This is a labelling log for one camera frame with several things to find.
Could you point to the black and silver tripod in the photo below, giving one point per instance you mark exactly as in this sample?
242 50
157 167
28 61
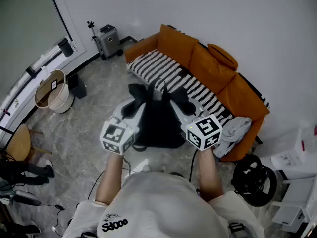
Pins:
94 37

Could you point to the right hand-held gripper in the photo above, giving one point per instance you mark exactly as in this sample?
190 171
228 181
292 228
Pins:
205 133

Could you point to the small black-framed card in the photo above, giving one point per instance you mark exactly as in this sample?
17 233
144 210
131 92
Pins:
54 85

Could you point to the orange throw pillow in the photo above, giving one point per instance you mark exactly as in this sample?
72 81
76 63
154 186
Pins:
223 56

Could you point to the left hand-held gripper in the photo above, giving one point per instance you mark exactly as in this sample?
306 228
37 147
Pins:
116 137

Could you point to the black power adapter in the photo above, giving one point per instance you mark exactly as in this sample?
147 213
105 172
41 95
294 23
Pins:
60 207

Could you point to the person's white t-shirt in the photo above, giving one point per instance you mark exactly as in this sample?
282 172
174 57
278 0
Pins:
161 204

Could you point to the black square box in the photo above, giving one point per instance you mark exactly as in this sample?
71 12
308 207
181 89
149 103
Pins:
77 85

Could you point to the white box with red label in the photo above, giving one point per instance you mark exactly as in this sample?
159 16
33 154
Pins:
292 155

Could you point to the black clip-on device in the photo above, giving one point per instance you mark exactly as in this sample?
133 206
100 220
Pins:
236 228

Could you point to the silver hard-shell suitcase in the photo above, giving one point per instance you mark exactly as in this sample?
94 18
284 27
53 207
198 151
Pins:
109 41

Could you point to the grey crumpled garment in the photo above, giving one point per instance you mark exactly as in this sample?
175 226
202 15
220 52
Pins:
235 130

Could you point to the white low shelf unit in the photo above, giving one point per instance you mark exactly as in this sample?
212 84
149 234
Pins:
294 207

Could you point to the person's left forearm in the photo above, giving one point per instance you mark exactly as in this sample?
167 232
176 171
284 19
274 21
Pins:
110 180

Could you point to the black cylindrical bin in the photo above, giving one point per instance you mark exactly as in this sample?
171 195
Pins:
65 47

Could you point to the person's right forearm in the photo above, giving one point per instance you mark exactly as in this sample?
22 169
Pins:
209 175

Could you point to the dark smartphone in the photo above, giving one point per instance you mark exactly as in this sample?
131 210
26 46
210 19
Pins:
198 192

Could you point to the round wooden stool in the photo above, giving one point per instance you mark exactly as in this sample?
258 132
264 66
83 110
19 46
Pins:
19 142

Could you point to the grey handheld floor device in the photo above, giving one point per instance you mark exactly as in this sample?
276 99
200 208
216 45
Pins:
26 198

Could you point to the orange sofa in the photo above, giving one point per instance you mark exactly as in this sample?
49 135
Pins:
210 66

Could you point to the black and white striped blanket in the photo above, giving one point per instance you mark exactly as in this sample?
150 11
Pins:
161 68

